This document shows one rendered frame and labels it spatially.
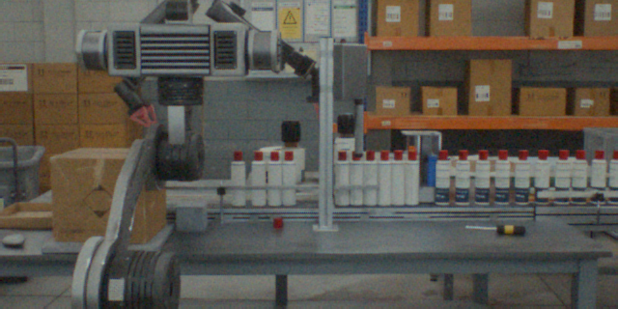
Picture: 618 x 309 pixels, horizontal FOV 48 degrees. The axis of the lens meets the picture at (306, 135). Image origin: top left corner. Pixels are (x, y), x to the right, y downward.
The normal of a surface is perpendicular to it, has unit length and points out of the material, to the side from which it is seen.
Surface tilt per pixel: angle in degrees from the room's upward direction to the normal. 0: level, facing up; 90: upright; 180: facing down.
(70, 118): 91
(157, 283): 61
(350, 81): 90
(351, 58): 90
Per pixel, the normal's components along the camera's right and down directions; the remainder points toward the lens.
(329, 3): -0.05, 0.11
